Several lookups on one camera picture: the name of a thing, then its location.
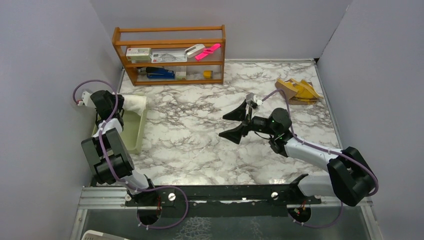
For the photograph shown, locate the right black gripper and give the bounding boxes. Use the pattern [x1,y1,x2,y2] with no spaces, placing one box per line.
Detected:
[219,99,277,144]

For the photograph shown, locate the white towel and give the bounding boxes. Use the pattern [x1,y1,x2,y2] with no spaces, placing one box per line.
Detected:
[118,94,148,116]

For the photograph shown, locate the brown yellow towels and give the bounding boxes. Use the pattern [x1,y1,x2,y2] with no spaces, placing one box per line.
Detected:
[275,78,323,105]

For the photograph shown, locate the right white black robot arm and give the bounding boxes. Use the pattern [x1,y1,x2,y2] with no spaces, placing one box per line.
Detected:
[219,100,379,207]

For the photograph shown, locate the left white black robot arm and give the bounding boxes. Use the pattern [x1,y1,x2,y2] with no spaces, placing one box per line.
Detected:
[78,90,157,206]

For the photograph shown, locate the green plastic basket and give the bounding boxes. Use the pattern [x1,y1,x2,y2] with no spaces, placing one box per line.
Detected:
[93,92,147,154]

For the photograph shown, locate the blue stapler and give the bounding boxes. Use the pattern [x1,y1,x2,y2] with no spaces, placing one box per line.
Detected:
[137,66,175,79]

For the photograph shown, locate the white green box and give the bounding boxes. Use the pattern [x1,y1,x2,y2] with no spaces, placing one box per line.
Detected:
[125,47,151,63]

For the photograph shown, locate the yellow small object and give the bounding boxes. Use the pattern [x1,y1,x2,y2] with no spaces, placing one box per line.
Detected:
[203,70,214,79]

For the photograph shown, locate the white flat package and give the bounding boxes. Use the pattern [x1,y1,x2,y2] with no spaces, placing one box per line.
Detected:
[150,50,188,63]

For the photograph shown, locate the white small box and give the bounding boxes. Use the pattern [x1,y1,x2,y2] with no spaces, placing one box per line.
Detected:
[174,66,187,80]

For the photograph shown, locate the pink plastic tool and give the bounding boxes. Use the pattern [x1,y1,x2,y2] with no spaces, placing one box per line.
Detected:
[194,43,221,61]

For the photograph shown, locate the wooden shelf rack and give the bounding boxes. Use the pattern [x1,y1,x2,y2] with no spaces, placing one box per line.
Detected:
[111,24,226,87]

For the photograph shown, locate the white stapler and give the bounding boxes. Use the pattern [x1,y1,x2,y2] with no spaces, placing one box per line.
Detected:
[184,43,206,59]

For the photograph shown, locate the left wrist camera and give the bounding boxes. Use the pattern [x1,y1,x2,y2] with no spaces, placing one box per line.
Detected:
[77,90,95,108]

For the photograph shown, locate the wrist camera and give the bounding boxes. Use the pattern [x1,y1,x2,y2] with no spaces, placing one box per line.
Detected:
[245,92,263,110]
[77,90,95,108]

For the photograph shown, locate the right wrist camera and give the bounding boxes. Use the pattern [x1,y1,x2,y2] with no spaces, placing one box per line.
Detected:
[245,92,263,110]

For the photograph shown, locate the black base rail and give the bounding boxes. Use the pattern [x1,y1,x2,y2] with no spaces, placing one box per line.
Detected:
[124,174,321,219]

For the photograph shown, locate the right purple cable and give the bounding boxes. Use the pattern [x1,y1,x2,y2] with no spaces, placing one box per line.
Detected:
[261,88,380,229]

